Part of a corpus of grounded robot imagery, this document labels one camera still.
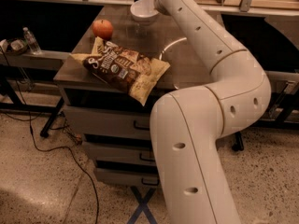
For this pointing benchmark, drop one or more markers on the top drawer with handle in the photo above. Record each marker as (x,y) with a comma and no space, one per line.
(108,122)

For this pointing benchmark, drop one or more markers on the white ceramic bowl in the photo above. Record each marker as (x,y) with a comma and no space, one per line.
(143,11)

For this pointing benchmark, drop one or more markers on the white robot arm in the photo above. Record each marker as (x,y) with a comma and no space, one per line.
(185,124)

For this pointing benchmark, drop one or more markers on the small bowl on shelf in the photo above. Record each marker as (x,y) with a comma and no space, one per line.
(16,47)

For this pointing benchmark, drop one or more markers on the drawer with handle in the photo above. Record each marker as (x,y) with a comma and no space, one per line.
(121,154)
(108,122)
(109,176)

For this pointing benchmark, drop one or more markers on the middle drawer with handle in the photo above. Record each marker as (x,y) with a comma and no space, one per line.
(121,154)

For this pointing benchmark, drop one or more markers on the grey drawer cabinet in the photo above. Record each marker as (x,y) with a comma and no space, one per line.
(161,40)

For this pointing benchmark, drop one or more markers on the red apple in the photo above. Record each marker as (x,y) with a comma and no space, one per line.
(103,29)

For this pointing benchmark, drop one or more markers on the blue tape cross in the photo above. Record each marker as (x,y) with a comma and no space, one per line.
(143,206)

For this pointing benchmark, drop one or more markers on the grey side shelf left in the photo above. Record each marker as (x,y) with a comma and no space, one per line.
(47,60)

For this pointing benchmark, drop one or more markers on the bottom drawer with handle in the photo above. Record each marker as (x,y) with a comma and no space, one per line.
(109,176)

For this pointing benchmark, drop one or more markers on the brown yellow chips bag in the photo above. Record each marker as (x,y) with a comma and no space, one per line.
(124,69)

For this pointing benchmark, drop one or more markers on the clear plastic water bottle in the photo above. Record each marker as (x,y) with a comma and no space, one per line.
(31,41)

